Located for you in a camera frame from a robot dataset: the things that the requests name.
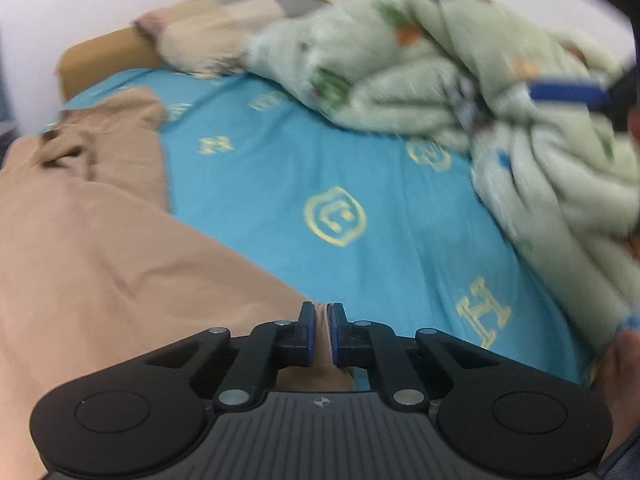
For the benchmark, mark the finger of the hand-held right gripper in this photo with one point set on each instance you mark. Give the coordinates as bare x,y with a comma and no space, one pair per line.
565,93

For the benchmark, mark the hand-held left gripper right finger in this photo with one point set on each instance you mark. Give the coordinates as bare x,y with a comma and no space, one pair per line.
335,336

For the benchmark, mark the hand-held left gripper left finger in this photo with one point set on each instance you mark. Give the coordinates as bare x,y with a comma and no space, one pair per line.
309,336

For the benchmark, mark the tan garment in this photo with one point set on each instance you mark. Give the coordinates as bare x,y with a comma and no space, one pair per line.
100,260

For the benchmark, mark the green printed fleece blanket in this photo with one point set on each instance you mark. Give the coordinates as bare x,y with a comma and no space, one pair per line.
425,60

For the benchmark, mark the blue printed bed sheet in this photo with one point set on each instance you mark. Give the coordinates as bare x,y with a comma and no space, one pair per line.
300,160

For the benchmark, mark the patchwork pillow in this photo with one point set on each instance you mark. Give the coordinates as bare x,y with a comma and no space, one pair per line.
225,25

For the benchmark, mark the person's bare leg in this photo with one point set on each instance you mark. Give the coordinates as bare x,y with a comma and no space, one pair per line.
622,385

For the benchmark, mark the tan bed headboard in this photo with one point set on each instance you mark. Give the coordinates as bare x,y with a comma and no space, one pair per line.
100,60

